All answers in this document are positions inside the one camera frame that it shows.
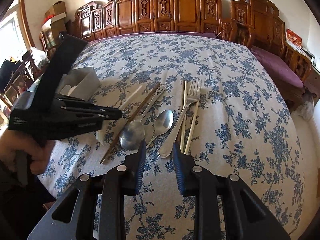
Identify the light bamboo chopstick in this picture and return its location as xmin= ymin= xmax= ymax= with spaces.
xmin=179 ymin=79 xmax=188 ymax=153
xmin=184 ymin=99 xmax=200 ymax=155

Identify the smiley handle steel spoon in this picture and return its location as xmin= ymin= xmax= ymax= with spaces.
xmin=119 ymin=85 xmax=167 ymax=151

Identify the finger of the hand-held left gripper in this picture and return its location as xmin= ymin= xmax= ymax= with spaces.
xmin=54 ymin=93 xmax=123 ymax=115
xmin=62 ymin=112 xmax=123 ymax=131

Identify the person's left hand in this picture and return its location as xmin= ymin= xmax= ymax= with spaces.
xmin=0 ymin=129 xmax=53 ymax=175

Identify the grey utensil organizer box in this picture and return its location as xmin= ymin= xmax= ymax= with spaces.
xmin=56 ymin=66 xmax=110 ymax=147

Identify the small cardboard box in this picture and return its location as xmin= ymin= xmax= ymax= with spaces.
xmin=45 ymin=1 xmax=67 ymax=18

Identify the dark brown wooden chopstick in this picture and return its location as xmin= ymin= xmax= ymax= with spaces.
xmin=100 ymin=81 xmax=161 ymax=165

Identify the person's left forearm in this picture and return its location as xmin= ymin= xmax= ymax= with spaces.
xmin=0 ymin=159 xmax=57 ymax=240

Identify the white plastic bag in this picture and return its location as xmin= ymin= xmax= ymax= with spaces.
xmin=30 ymin=46 xmax=49 ymax=68

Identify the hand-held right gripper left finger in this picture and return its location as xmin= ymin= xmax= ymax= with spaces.
xmin=27 ymin=140 xmax=147 ymax=240

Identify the dark wooden chair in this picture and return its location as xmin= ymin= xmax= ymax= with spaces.
xmin=0 ymin=52 xmax=38 ymax=100

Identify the small steel spoon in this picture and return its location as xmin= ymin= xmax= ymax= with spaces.
xmin=146 ymin=109 xmax=174 ymax=149

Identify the blue floral tablecloth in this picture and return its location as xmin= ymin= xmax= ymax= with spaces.
xmin=37 ymin=32 xmax=308 ymax=240

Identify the large cardboard box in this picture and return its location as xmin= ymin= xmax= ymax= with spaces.
xmin=41 ymin=17 xmax=67 ymax=40

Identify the translucent plastic bag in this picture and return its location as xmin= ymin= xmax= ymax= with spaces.
xmin=297 ymin=97 xmax=314 ymax=120

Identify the long carved wooden bench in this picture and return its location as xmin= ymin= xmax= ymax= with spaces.
xmin=72 ymin=0 xmax=232 ymax=42

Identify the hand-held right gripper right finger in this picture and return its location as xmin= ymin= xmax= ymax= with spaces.
xmin=172 ymin=142 xmax=292 ymax=240

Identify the steel fork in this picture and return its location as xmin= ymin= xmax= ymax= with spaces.
xmin=157 ymin=79 xmax=202 ymax=158

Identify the white chopstick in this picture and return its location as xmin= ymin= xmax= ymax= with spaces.
xmin=119 ymin=85 xmax=143 ymax=109

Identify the red card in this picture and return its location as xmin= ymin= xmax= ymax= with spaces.
xmin=286 ymin=28 xmax=303 ymax=48

